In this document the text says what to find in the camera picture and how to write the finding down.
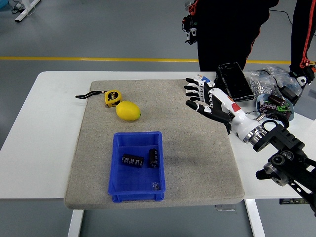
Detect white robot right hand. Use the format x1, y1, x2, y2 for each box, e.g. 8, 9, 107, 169
184, 78, 257, 142

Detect person's left hand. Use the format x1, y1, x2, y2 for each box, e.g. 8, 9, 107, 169
289, 63, 316, 87

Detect person's right hand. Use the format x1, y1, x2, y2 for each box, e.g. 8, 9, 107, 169
182, 13, 198, 45

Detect grey box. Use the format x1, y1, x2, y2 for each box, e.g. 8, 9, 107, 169
293, 83, 316, 114

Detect brown battery plain sleeve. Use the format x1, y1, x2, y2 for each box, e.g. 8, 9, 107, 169
268, 93, 286, 106

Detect dark battery printed sleeve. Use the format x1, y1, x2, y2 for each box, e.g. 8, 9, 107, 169
259, 102, 277, 115

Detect blue plastic box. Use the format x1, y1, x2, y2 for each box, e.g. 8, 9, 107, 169
108, 131, 166, 203

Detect clear bag of blue parts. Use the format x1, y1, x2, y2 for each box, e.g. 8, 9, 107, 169
263, 65, 304, 94

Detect black power adapter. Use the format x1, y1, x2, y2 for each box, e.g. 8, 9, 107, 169
280, 85, 301, 104

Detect black glossy device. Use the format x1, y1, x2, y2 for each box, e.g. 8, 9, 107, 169
214, 61, 255, 102

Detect white circuit breaker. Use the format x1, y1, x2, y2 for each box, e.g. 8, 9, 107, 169
192, 73, 216, 87

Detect person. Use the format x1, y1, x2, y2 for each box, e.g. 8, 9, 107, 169
196, 0, 316, 75

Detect light blue bowl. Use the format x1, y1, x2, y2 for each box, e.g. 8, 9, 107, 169
255, 93, 296, 121

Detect clear bag of metal nuts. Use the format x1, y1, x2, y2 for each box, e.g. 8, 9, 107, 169
246, 70, 278, 96

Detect grey-brown mat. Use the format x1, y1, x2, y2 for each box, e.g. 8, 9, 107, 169
63, 79, 245, 210

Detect yellow lemon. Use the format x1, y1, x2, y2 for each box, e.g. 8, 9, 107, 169
115, 100, 141, 121

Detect yellow tape measure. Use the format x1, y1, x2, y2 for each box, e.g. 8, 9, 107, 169
75, 90, 123, 108

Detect white table leg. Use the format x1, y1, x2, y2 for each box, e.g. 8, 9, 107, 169
67, 209, 85, 237
244, 198, 266, 237

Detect dark desk control panel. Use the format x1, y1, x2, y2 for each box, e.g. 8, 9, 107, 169
279, 198, 310, 205

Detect black floor cable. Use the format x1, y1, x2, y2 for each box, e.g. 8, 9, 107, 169
268, 8, 294, 25

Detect small clear bracket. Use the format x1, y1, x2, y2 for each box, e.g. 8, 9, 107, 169
215, 204, 237, 212

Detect white desk frame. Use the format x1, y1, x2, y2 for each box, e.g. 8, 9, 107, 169
14, 0, 41, 23

